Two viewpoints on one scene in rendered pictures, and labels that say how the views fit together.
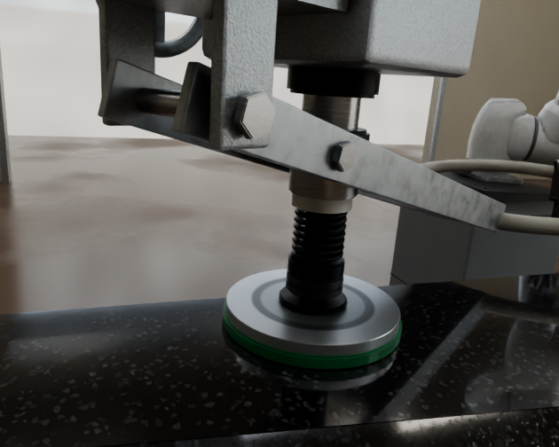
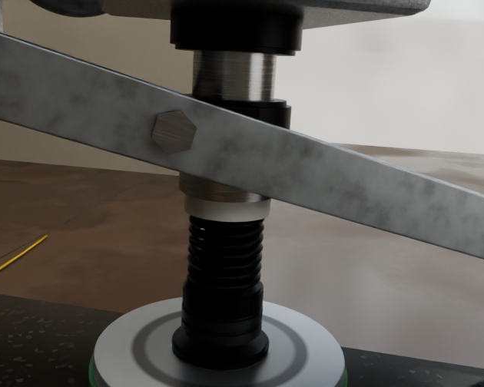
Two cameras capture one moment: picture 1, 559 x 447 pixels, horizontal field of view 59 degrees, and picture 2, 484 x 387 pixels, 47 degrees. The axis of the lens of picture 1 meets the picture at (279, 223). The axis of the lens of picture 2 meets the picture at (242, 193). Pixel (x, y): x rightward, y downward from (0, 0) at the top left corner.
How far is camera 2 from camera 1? 0.34 m
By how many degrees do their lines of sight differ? 30
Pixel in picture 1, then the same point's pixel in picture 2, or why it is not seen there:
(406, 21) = not seen: outside the picture
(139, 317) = (38, 318)
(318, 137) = (117, 100)
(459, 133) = not seen: outside the picture
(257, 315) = (124, 345)
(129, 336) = (1, 335)
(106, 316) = (11, 308)
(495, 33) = not seen: outside the picture
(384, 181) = (292, 180)
